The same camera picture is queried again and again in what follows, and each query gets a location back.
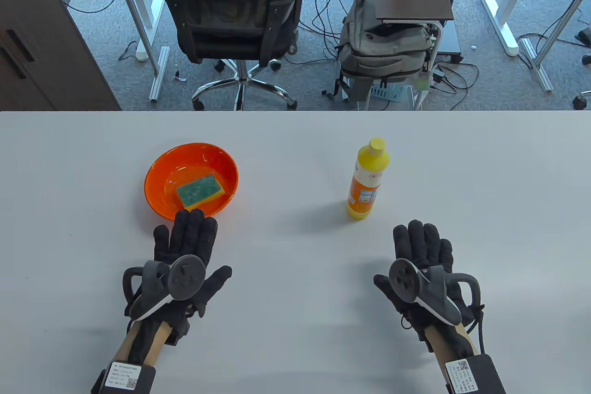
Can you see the person's right hand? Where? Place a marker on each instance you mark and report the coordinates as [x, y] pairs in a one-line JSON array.
[[427, 255]]

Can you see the person's left hand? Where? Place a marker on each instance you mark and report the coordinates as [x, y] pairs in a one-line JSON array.
[[184, 251]]

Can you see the person's right little finger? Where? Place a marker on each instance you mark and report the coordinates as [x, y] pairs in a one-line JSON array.
[[446, 253]]

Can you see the person's left middle finger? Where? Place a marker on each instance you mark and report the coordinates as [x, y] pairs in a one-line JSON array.
[[196, 232]]

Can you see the person's right middle finger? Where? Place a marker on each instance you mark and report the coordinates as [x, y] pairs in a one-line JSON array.
[[417, 239]]

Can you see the person's left thumb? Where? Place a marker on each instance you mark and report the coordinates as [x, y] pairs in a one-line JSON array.
[[219, 281]]

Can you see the person's right thumb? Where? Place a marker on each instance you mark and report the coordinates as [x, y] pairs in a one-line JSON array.
[[384, 287]]

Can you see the person's left little finger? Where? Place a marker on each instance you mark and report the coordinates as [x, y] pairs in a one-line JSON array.
[[161, 241]]

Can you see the person's left forearm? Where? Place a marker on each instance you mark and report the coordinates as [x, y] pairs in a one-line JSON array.
[[159, 341]]

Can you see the person's right forearm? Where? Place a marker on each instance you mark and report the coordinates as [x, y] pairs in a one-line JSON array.
[[443, 343]]

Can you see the grey controller on right glove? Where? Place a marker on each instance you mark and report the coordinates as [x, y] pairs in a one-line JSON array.
[[406, 276]]

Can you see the grey controller on glove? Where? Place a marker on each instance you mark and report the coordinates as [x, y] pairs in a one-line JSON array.
[[406, 276], [184, 276]]

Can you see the grey controller on left glove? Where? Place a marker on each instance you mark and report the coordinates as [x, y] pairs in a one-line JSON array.
[[184, 276]]

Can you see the green and yellow sponge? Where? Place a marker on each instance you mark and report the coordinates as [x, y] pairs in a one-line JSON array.
[[201, 190]]

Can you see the orange plastic bowl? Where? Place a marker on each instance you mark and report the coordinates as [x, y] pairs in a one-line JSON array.
[[184, 163]]

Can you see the yellow detergent bottle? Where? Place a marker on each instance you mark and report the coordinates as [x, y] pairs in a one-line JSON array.
[[367, 181]]

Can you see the aluminium profile bar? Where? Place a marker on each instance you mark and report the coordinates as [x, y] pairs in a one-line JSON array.
[[159, 73]]

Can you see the grey backpack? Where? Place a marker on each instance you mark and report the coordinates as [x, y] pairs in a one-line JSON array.
[[383, 50]]

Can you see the black chair caster base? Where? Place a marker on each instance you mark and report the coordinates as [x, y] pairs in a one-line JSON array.
[[582, 98]]

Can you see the black office chair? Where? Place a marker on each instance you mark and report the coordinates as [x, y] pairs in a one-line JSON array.
[[221, 10]]

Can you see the brown wooden cabinet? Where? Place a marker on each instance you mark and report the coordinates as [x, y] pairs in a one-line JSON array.
[[41, 43]]

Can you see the white desk leg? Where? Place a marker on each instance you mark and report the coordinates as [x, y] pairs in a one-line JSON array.
[[503, 10], [138, 6]]

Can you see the black left wrist camera band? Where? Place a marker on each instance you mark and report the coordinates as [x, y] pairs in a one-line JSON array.
[[143, 378]]

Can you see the black wrist camera band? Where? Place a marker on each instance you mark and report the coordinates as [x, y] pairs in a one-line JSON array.
[[143, 378], [487, 373]]

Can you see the black right wrist camera band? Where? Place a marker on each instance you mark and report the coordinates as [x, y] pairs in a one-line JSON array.
[[487, 373]]

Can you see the aluminium profile frame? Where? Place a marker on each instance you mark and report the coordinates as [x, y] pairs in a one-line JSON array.
[[538, 59]]

